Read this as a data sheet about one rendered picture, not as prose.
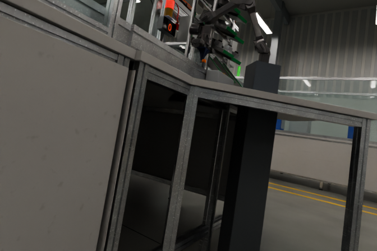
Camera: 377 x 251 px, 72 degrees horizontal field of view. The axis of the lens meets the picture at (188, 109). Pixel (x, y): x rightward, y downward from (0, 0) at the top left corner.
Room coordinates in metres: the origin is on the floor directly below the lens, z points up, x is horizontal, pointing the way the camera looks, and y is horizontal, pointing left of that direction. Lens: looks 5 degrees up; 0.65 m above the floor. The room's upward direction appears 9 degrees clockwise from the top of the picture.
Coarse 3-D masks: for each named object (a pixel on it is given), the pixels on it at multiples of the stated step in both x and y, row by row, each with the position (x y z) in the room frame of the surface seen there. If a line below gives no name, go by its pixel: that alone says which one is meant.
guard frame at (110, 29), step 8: (40, 0) 0.54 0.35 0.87; (48, 0) 0.55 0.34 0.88; (56, 0) 0.56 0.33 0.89; (112, 0) 0.70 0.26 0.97; (120, 0) 0.71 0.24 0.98; (56, 8) 0.57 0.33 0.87; (64, 8) 0.58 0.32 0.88; (72, 8) 0.60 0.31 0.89; (112, 8) 0.70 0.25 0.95; (120, 8) 0.72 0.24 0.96; (72, 16) 0.60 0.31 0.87; (80, 16) 0.62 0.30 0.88; (112, 16) 0.70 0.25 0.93; (88, 24) 0.64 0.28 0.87; (96, 24) 0.66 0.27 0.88; (112, 24) 0.70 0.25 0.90; (104, 32) 0.69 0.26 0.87; (112, 32) 0.71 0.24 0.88
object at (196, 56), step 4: (176, 48) 2.68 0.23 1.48; (180, 48) 2.65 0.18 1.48; (184, 48) 2.63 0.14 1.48; (180, 52) 2.65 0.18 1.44; (184, 52) 2.62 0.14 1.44; (188, 52) 2.60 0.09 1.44; (196, 52) 2.65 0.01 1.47; (188, 56) 2.59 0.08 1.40; (196, 56) 2.66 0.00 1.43; (196, 60) 2.67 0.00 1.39; (200, 60) 2.74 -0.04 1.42; (200, 64) 2.76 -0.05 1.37; (208, 68) 2.92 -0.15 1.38
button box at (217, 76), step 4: (208, 72) 1.27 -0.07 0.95; (212, 72) 1.26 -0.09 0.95; (216, 72) 1.25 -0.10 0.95; (220, 72) 1.26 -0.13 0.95; (208, 76) 1.27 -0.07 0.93; (212, 76) 1.26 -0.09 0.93; (216, 76) 1.24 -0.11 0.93; (220, 76) 1.26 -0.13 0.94; (224, 76) 1.30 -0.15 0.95; (208, 80) 1.26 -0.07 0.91; (212, 80) 1.25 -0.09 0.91; (216, 80) 1.24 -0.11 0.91; (220, 80) 1.27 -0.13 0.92; (224, 80) 1.31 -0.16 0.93; (228, 80) 1.35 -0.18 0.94; (232, 80) 1.40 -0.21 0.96; (228, 84) 1.36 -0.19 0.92; (232, 84) 1.40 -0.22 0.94
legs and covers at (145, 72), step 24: (144, 72) 0.79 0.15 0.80; (120, 120) 0.78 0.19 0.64; (144, 120) 2.65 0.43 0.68; (168, 120) 2.50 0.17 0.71; (216, 120) 2.25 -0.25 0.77; (120, 144) 0.77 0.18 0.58; (144, 144) 2.63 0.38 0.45; (168, 144) 2.48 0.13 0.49; (192, 144) 2.35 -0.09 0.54; (216, 144) 1.40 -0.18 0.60; (120, 168) 0.77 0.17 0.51; (144, 168) 2.60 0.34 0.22; (168, 168) 2.46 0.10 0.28; (192, 168) 2.33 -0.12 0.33; (216, 168) 1.39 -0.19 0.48; (120, 192) 0.78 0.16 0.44; (216, 192) 1.40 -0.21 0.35; (120, 216) 0.79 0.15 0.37; (192, 240) 1.24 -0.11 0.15
